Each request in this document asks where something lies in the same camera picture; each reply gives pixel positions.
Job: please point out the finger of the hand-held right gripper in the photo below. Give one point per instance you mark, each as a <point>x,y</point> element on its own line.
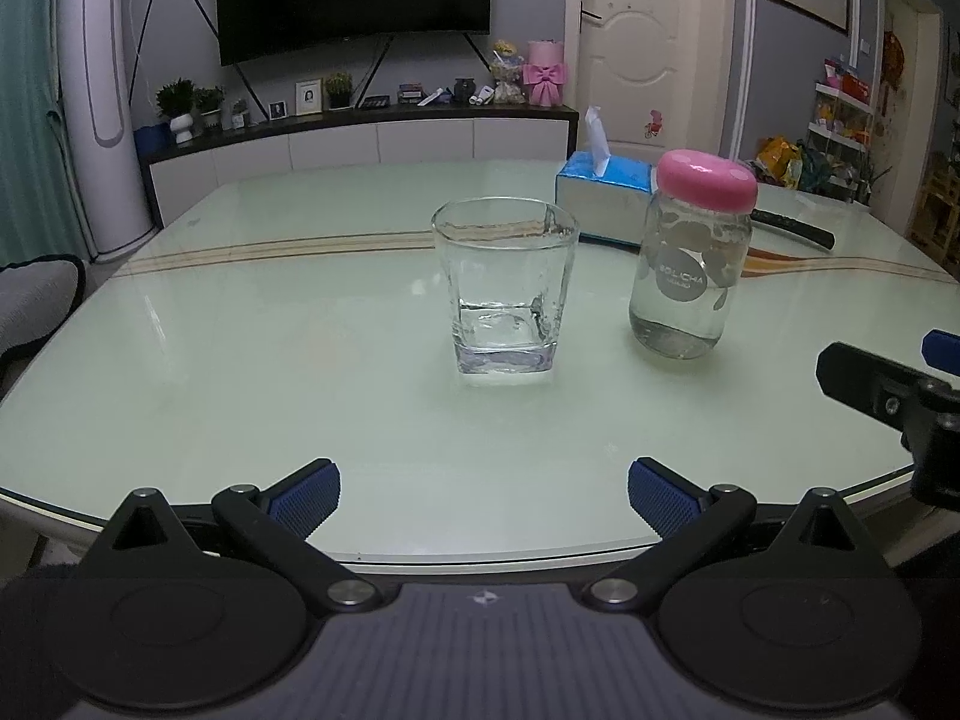
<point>862,382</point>
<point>943,351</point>

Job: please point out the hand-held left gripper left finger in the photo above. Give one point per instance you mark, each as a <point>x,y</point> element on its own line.
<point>304,501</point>

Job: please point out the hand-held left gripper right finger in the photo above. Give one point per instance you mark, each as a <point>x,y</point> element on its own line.
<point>664,499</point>

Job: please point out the spotted glass bottle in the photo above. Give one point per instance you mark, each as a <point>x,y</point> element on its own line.
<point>686,285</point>

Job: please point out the pink bottle cap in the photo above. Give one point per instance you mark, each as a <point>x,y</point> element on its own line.
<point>705,178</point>

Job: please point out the clear glass cup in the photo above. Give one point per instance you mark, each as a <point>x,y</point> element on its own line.
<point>506,292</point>

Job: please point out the wooden chair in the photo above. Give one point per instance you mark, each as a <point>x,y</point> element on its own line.
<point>937,202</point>

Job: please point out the black remote control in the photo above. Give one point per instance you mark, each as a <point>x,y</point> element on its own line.
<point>799,229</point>

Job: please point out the yellow snack bag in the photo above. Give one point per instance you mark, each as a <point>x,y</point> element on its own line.
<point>778,161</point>

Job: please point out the side door with red ornament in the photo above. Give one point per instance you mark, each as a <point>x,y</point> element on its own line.
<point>904,90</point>

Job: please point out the blue tissue box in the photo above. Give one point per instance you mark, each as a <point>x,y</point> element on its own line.
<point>600,191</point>

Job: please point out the pink door sticker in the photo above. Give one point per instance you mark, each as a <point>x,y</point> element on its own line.
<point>655,125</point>

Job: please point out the grey sofa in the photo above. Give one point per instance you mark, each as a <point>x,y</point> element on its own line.
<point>34,300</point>

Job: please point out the white television cabinet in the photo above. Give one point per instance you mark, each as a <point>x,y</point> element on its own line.
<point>330,146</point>

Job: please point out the tiny potted plant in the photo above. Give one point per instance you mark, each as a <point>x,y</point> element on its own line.
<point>239,116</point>

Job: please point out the blue bin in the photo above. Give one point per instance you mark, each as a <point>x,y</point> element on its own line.
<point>152,141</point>

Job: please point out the white door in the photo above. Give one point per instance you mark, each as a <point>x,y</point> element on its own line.
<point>652,45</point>

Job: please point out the flat black device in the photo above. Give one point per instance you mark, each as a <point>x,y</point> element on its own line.
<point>375,102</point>

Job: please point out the medium green potted plant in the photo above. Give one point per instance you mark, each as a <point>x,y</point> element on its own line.
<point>210,105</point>

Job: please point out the potted plant in white pot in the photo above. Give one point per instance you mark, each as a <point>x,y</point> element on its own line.
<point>178,109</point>

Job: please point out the potted plant in dark pot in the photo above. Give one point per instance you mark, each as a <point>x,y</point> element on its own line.
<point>339,90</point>

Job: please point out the stack of books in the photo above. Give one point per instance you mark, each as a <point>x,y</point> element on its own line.
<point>410,94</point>

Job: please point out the white tube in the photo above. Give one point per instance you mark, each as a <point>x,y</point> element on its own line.
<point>433,98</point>

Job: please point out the pink gift box with bow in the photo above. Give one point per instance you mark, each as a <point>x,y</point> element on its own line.
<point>545,75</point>

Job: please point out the dark vase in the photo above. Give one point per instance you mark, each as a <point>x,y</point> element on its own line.
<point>465,90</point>

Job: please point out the white standing air conditioner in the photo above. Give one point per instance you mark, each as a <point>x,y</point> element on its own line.
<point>101,105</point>

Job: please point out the wrapped flower bouquet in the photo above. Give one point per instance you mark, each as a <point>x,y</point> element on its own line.
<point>508,79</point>

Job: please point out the teal curtain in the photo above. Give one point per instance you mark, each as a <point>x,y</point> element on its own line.
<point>30,127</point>

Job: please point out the small black photo frame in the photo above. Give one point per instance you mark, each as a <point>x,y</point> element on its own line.
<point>278,110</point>

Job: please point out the white photo frame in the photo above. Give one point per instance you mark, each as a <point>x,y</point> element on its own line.
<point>308,97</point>

